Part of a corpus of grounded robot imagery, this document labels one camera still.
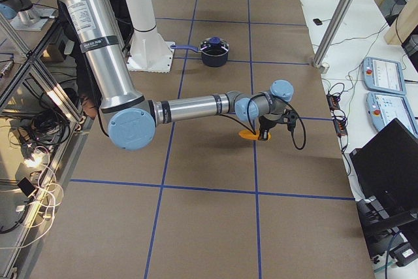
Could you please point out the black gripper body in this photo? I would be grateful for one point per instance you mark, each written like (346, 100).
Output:
(266, 125)

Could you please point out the yellow corn cob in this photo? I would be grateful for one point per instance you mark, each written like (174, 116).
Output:
(246, 134)

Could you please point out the glass lid blue knob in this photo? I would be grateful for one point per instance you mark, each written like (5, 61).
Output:
(214, 45)

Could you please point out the black orange power strip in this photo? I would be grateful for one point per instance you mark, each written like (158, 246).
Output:
(338, 116)

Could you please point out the dark blue saucepan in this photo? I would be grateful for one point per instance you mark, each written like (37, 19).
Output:
(212, 56)

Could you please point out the small black device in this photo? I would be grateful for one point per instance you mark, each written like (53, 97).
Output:
(317, 21)

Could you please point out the lower teach pendant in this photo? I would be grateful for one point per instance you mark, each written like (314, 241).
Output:
(385, 107)

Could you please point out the teach pendant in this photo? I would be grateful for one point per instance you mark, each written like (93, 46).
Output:
(385, 107)
(383, 75)

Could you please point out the black laptop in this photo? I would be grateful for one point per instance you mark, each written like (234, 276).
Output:
(386, 166)

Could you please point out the upper teach pendant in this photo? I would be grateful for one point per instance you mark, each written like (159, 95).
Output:
(383, 75)

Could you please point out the person in black clothes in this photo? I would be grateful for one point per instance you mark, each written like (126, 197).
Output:
(88, 90)

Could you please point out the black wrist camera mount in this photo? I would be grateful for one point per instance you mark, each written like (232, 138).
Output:
(290, 119)

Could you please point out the aluminium frame post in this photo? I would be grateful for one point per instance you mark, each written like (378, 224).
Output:
(330, 33)

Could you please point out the white pedestal column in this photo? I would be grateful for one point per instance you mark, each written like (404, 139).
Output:
(149, 51)

